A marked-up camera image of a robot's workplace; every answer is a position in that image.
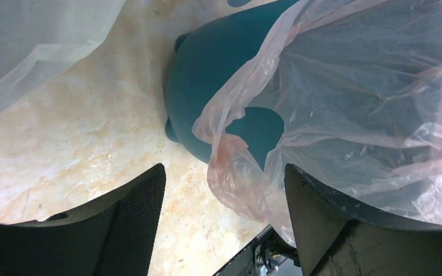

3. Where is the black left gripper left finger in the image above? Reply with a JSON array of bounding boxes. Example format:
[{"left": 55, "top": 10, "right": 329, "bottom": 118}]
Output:
[{"left": 0, "top": 164, "right": 166, "bottom": 275}]

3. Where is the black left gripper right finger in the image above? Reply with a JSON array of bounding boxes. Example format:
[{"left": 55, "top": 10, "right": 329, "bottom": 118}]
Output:
[{"left": 284, "top": 164, "right": 442, "bottom": 275}]

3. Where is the pink plastic trash bag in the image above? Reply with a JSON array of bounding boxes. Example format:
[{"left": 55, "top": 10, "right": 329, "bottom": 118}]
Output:
[{"left": 193, "top": 1, "right": 442, "bottom": 245}]

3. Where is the teal plastic trash bin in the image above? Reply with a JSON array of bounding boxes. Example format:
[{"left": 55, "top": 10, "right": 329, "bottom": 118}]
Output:
[{"left": 165, "top": 1, "right": 294, "bottom": 164}]

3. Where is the large translucent filled bag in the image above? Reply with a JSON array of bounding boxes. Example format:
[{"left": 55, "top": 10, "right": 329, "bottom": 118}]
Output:
[{"left": 0, "top": 1, "right": 124, "bottom": 113}]

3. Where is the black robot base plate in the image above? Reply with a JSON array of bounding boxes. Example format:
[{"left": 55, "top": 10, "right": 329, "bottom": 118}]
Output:
[{"left": 214, "top": 225, "right": 303, "bottom": 276}]

